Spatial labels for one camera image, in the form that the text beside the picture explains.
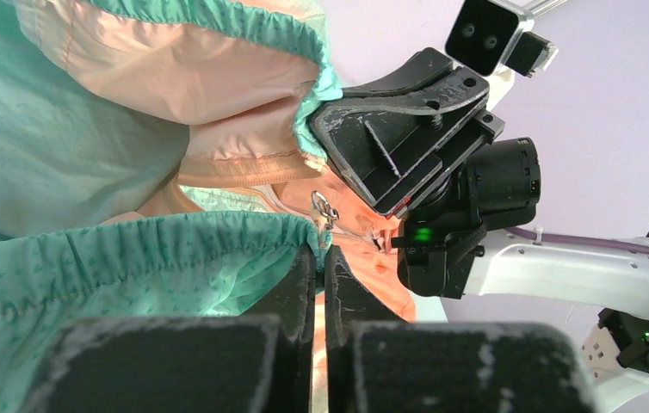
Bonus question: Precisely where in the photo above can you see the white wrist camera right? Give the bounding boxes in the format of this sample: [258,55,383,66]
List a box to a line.
[445,0,562,77]

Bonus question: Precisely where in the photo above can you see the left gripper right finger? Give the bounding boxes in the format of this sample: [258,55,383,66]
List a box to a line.
[324,246,598,412]

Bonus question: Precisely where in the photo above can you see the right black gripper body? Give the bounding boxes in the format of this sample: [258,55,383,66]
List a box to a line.
[364,109,505,218]

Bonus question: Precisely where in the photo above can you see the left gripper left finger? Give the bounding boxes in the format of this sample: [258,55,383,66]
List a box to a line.
[20,246,316,412]

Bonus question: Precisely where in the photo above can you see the teal and orange gradient jacket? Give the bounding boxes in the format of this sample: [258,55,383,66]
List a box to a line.
[0,1,417,412]

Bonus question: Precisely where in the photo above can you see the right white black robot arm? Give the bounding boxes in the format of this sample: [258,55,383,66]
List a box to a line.
[308,48,649,410]

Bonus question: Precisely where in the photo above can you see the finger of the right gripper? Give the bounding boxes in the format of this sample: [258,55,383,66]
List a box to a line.
[343,47,454,98]
[308,68,490,206]

